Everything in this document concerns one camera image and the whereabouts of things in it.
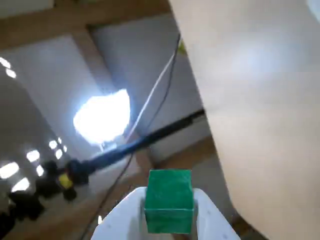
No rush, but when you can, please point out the thick dark cable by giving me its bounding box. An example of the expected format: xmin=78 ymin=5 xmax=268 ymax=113
xmin=66 ymin=112 xmax=207 ymax=176

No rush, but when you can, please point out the green block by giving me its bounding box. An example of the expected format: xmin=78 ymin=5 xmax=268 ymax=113
xmin=144 ymin=169 xmax=195 ymax=235

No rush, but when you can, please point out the green base plate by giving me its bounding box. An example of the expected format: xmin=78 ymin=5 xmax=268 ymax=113
xmin=177 ymin=39 xmax=187 ymax=56

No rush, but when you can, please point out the black chair base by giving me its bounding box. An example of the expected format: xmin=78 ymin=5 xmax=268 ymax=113
xmin=0 ymin=159 xmax=88 ymax=226

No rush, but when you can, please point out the thin white hanging cable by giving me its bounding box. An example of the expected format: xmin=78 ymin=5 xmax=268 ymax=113
xmin=126 ymin=53 xmax=177 ymax=142

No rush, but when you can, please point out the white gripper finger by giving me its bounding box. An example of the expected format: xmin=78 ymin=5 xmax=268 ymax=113
xmin=91 ymin=186 xmax=151 ymax=240
xmin=191 ymin=187 xmax=241 ymax=240

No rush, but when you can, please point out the yellow tag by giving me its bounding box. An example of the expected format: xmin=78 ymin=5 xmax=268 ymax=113
xmin=58 ymin=173 xmax=74 ymax=190

